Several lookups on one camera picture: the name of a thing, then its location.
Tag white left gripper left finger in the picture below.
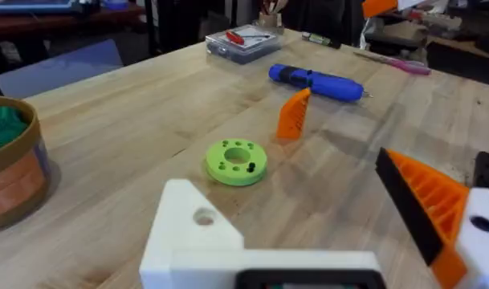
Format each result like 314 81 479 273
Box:
139 178 246 289

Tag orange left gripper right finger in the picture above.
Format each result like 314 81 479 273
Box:
374 147 489 289

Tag blue electric screwdriver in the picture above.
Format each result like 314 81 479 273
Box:
267 63 374 104

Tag green disc with holes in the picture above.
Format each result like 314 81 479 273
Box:
205 138 268 188

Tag orange ribbed wedge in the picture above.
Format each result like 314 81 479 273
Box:
275 87 312 142

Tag brown tub with toys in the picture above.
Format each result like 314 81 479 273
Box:
0 95 53 234

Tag clear plastic box with tools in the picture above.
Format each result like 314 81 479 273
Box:
205 23 283 66

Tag green and black marker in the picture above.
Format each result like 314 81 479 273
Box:
300 31 342 51

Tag orange box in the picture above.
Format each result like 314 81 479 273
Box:
361 0 400 19

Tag blue-grey chair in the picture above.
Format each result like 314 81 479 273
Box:
0 38 125 100

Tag cup with pens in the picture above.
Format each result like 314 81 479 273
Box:
257 0 286 34

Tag dark wooden side table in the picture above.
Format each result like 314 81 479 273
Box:
0 2 145 41

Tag pink handled scissors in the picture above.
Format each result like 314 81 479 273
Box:
352 51 432 77

